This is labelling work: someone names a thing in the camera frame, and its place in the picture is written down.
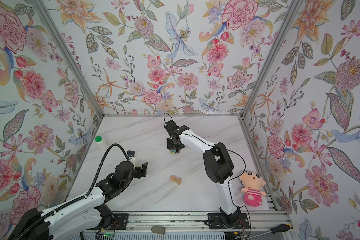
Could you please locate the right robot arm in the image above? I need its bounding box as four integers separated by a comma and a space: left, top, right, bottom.
164, 120, 241, 227

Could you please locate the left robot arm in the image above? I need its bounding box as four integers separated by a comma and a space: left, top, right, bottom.
9, 161, 148, 240

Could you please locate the white bottle green cap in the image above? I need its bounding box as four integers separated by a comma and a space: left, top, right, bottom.
95, 136, 108, 150

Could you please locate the grey oval object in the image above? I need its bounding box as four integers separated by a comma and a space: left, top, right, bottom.
151, 226, 166, 235

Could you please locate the pink plush doll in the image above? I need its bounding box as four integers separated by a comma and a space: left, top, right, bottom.
239, 171, 266, 207

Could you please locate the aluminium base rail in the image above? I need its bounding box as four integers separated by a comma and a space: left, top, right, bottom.
35, 210, 292, 233

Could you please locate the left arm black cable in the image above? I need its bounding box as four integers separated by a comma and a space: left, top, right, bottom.
13, 143, 131, 240

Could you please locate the black handled screwdriver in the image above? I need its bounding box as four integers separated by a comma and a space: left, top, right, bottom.
246, 224, 292, 240

